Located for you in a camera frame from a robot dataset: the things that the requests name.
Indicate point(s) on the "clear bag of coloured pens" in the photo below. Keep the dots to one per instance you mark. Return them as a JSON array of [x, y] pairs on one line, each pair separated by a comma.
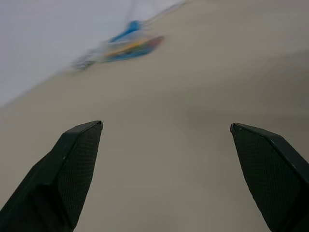
[[135, 48]]

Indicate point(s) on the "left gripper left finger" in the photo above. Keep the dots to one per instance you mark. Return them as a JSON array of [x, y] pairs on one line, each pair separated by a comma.
[[48, 181]]

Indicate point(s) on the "blue glue gun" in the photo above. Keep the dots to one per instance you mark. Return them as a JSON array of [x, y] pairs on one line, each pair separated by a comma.
[[126, 30]]

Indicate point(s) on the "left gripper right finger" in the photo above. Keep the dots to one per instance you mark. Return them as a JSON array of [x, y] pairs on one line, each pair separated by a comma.
[[272, 176]]

